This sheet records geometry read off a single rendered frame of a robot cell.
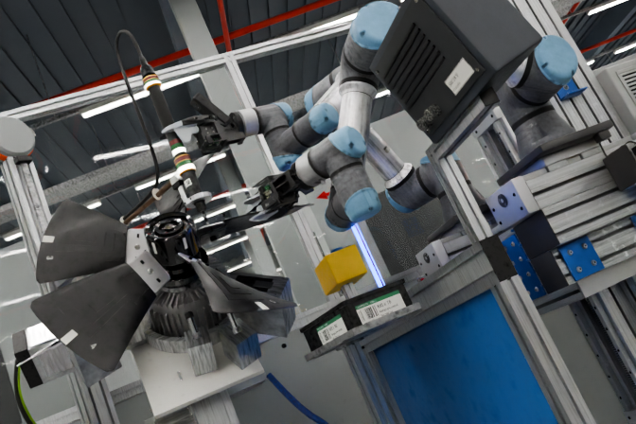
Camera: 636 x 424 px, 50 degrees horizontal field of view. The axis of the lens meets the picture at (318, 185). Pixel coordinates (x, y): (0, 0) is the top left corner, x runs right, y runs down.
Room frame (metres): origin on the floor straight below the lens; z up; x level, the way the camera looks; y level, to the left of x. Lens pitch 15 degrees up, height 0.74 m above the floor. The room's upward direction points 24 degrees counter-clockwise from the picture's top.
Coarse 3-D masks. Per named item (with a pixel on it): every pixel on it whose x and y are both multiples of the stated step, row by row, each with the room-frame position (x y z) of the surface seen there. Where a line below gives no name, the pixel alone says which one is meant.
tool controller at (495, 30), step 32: (416, 0) 0.95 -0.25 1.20; (448, 0) 0.94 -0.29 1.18; (480, 0) 0.95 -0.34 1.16; (416, 32) 1.00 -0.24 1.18; (448, 32) 0.95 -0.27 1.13; (480, 32) 0.94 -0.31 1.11; (512, 32) 0.96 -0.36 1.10; (384, 64) 1.12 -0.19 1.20; (416, 64) 1.06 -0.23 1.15; (448, 64) 1.00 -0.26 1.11; (480, 64) 0.95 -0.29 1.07; (512, 64) 0.99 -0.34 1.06; (416, 96) 1.11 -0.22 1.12; (448, 96) 1.06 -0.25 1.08; (448, 128) 1.12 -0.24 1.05
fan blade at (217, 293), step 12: (192, 264) 1.46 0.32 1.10; (204, 276) 1.43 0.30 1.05; (216, 276) 1.45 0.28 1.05; (228, 276) 1.52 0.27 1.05; (204, 288) 1.38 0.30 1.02; (216, 288) 1.40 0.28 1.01; (228, 288) 1.42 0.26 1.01; (240, 288) 1.45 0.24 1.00; (252, 288) 1.52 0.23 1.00; (216, 300) 1.36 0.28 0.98; (228, 300) 1.37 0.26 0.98; (240, 300) 1.40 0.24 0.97; (252, 300) 1.42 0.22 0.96; (264, 300) 1.45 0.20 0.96; (276, 300) 1.48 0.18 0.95; (228, 312) 1.34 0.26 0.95
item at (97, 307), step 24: (120, 264) 1.48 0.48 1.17; (72, 288) 1.40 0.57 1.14; (96, 288) 1.43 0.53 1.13; (120, 288) 1.46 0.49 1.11; (144, 288) 1.50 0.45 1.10; (48, 312) 1.37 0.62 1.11; (72, 312) 1.38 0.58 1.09; (96, 312) 1.41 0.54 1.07; (120, 312) 1.44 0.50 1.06; (144, 312) 1.49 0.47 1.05; (96, 336) 1.39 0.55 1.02; (120, 336) 1.43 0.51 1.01; (96, 360) 1.37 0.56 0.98
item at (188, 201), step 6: (174, 174) 1.62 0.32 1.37; (174, 180) 1.63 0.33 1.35; (180, 180) 1.62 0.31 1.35; (174, 186) 1.62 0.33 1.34; (180, 186) 1.62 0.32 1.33; (180, 192) 1.62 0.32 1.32; (186, 192) 1.62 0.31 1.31; (204, 192) 1.59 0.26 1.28; (186, 198) 1.62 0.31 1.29; (192, 198) 1.58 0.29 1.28; (198, 198) 1.58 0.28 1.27; (204, 198) 1.60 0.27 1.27; (210, 198) 1.62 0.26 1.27; (186, 204) 1.60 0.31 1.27; (192, 204) 1.61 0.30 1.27
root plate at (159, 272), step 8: (144, 256) 1.52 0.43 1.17; (152, 256) 1.53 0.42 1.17; (136, 264) 1.50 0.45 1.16; (144, 264) 1.52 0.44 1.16; (152, 264) 1.53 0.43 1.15; (136, 272) 1.50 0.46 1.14; (144, 272) 1.51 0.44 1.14; (160, 272) 1.54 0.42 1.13; (144, 280) 1.51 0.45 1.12; (152, 280) 1.52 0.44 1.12; (152, 288) 1.52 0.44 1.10; (160, 288) 1.53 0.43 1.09
